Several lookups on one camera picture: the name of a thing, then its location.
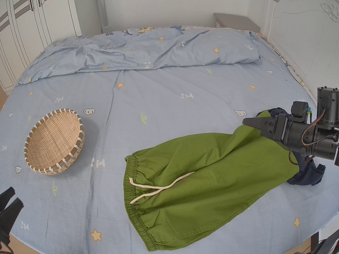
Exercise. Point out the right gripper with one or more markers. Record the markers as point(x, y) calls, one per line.
point(296, 136)

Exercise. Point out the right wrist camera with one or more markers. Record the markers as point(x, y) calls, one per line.
point(299, 110)

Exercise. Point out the dark blue garment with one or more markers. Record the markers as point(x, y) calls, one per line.
point(307, 177)

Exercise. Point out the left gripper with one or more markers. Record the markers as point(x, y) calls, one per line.
point(5, 249)

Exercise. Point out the grey bedside table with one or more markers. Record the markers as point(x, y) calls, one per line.
point(233, 21)

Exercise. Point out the round woven basket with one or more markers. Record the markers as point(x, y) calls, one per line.
point(53, 141)

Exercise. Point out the pale blue quilt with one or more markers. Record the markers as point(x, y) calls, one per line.
point(159, 51)

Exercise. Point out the white wardrobe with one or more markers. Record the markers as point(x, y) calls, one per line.
point(26, 22)

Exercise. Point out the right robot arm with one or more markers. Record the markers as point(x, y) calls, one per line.
point(328, 107)

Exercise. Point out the bed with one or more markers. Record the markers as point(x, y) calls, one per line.
point(172, 102)

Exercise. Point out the green shorts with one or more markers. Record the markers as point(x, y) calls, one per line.
point(198, 181)

